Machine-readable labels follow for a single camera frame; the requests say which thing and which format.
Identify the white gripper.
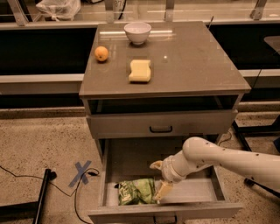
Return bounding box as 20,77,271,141
150,153,187,200

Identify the green jalapeno chip bag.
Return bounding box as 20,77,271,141
117,178,157,206

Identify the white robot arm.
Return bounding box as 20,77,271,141
150,136,280,200

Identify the open grey middle drawer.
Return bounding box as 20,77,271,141
89,137,242,224

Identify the closed grey top drawer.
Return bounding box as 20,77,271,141
87,110,237,139

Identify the grey drawer cabinet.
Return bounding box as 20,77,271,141
78,21,252,165

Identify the clear plastic bag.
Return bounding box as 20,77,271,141
36,0,81,21

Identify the blue tape cross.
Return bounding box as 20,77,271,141
68,160,91,187

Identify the black chair base leg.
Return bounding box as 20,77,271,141
244,178,280,198

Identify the yellow sponge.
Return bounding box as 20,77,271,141
129,59,151,82

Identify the black stand leg left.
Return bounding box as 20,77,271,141
0,169,57,224

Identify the orange fruit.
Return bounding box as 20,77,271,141
94,46,109,62

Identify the white ceramic bowl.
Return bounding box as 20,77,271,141
124,22,151,45

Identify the black drawer handle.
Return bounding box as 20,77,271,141
149,125,173,133

